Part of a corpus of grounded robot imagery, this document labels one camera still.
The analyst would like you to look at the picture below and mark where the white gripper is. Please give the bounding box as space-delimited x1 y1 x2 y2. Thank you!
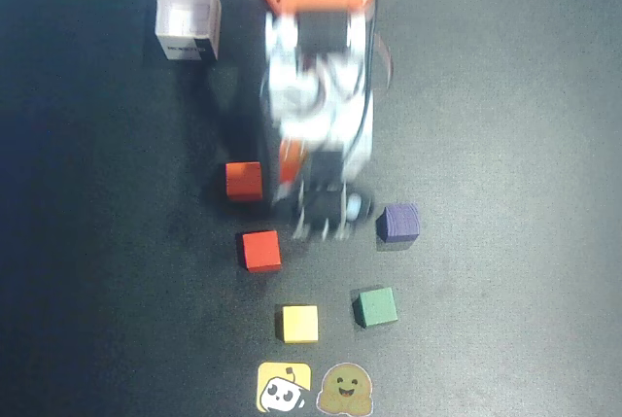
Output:
277 140 375 200

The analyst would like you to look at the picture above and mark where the yellow cube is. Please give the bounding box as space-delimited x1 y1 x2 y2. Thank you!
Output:
280 304 321 344

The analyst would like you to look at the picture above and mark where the orange cube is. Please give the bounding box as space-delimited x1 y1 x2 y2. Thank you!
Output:
225 161 264 203

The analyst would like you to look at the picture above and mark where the red cube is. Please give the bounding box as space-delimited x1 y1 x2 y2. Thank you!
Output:
240 229 283 273

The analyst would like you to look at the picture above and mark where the purple cube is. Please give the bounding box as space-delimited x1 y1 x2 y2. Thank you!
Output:
376 201 422 244

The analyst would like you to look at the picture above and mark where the green cube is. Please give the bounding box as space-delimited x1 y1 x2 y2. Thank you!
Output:
352 286 399 330

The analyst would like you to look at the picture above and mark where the white open cardboard box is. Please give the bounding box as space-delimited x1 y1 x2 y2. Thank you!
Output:
154 0 223 62

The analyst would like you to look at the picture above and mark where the black felt mat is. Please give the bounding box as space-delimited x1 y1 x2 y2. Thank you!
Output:
0 0 622 417

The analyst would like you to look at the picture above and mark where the yellow square robot sticker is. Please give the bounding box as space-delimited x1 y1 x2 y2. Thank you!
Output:
256 362 313 413

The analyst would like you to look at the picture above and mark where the black cable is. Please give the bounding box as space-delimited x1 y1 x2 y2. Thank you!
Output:
354 0 380 146

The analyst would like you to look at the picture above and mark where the red and white servo cable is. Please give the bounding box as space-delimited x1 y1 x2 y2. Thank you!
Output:
362 0 405 92

